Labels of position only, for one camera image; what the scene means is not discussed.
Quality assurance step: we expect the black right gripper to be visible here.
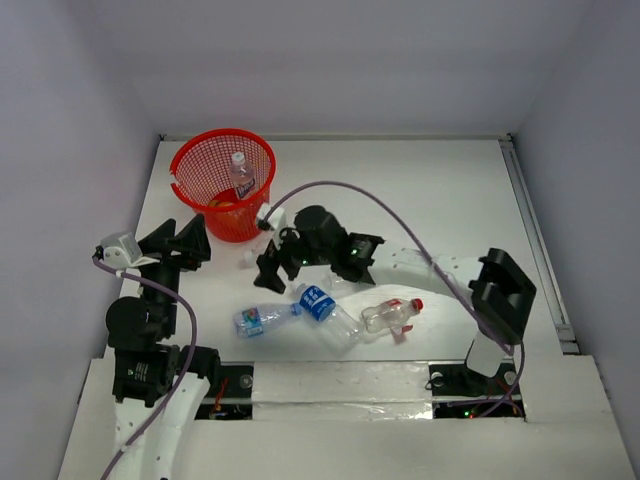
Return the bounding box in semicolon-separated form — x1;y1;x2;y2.
253;220;334;294

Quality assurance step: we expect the blue label clear bottle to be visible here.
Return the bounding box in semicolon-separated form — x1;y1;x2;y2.
296;283;362;354

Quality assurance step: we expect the orange juice bottle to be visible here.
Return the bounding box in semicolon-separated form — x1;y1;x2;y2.
209;199;235;208

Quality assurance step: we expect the purple label small bottle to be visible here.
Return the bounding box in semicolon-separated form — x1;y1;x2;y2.
230;152;256;200

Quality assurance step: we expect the green label clear bottle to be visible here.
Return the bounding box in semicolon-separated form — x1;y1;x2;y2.
323;272;350;292

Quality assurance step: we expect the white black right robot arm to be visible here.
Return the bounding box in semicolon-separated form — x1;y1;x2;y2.
254;203;537;392

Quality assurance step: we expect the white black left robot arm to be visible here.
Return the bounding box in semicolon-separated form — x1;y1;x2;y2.
92;214;221;479

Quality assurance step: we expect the clear unlabelled plastic bottle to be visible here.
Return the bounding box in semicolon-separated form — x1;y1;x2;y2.
242;246;265;268

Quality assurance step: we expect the red mesh plastic basket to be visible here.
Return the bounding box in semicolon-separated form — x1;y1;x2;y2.
169;128;276;243

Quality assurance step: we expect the red cap clear bottle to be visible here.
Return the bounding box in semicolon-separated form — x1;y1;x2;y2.
360;298;424;344

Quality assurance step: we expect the silver foil tape strip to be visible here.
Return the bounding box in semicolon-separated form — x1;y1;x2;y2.
251;361;433;422

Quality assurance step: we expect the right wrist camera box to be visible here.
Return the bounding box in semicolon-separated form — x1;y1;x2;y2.
255;202;288;232

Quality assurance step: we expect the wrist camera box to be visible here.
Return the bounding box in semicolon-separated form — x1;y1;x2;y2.
96;232;159;270
255;202;288;232

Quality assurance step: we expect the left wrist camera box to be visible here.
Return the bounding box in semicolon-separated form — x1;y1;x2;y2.
96;232;159;270

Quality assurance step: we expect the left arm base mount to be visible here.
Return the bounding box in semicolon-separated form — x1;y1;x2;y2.
195;364;254;421

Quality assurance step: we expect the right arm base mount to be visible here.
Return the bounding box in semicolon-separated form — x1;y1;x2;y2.
425;361;516;420

